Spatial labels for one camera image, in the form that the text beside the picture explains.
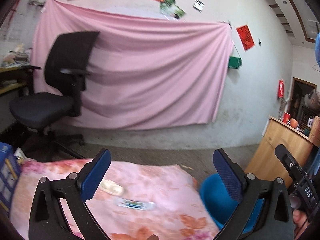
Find white blue sachet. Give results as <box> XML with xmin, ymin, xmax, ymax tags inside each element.
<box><xmin>116</xmin><ymin>198</ymin><xmax>155</xmax><ymax>211</ymax></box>

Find right hand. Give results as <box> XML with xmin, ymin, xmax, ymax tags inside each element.
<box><xmin>289</xmin><ymin>194</ymin><xmax>309</xmax><ymax>239</ymax></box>

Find wooden cabinet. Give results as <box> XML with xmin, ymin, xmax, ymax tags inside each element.
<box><xmin>245</xmin><ymin>116</ymin><xmax>314</xmax><ymax>187</ymax></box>

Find blue plastic bucket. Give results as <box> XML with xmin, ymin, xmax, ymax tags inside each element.
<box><xmin>199</xmin><ymin>173</ymin><xmax>264</xmax><ymax>234</ymax></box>

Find orange fruit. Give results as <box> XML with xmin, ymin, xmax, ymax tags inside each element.
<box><xmin>290</xmin><ymin>118</ymin><xmax>298</xmax><ymax>129</ymax></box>

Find blue cardboard box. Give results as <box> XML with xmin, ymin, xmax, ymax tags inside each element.
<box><xmin>0</xmin><ymin>142</ymin><xmax>22</xmax><ymax>216</ymax></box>

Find red cup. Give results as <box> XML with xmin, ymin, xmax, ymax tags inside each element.
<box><xmin>283</xmin><ymin>112</ymin><xmax>291</xmax><ymax>124</ymax></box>

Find white plastic blister shell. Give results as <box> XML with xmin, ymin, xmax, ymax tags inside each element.
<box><xmin>99</xmin><ymin>179</ymin><xmax>124</xmax><ymax>197</ymax></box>

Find floral pink tablecloth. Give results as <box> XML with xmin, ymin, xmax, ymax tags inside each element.
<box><xmin>10</xmin><ymin>160</ymin><xmax>219</xmax><ymax>239</ymax></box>

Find red hanging ornament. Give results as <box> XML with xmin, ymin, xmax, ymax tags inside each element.
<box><xmin>278</xmin><ymin>79</ymin><xmax>284</xmax><ymax>98</ymax></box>

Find green hanging bag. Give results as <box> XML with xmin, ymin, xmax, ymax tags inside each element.
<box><xmin>228</xmin><ymin>56</ymin><xmax>242</xmax><ymax>69</ymax></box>

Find blue dotted cloth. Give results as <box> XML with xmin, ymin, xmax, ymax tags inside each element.
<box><xmin>315</xmin><ymin>33</ymin><xmax>320</xmax><ymax>66</ymax></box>

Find red diamond paper poster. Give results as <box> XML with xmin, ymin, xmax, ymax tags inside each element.
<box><xmin>236</xmin><ymin>25</ymin><xmax>255</xmax><ymax>51</ymax></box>

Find black office chair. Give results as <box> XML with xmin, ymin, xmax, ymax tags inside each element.
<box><xmin>9</xmin><ymin>31</ymin><xmax>99</xmax><ymax>159</ymax></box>

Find stack of papers on desk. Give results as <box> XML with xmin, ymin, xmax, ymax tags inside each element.
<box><xmin>1</xmin><ymin>43</ymin><xmax>32</xmax><ymax>68</ymax></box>

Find pink hanging sheet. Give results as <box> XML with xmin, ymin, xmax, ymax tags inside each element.
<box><xmin>31</xmin><ymin>0</ymin><xmax>233</xmax><ymax>130</ymax></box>

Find small black white photo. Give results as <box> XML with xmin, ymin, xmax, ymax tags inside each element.
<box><xmin>193</xmin><ymin>0</ymin><xmax>204</xmax><ymax>12</ymax></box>

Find green photo posters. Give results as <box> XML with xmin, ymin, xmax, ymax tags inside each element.
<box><xmin>160</xmin><ymin>0</ymin><xmax>186</xmax><ymax>20</ymax></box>

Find wooden wall desk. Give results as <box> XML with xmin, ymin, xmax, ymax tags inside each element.
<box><xmin>1</xmin><ymin>66</ymin><xmax>32</xmax><ymax>96</ymax></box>

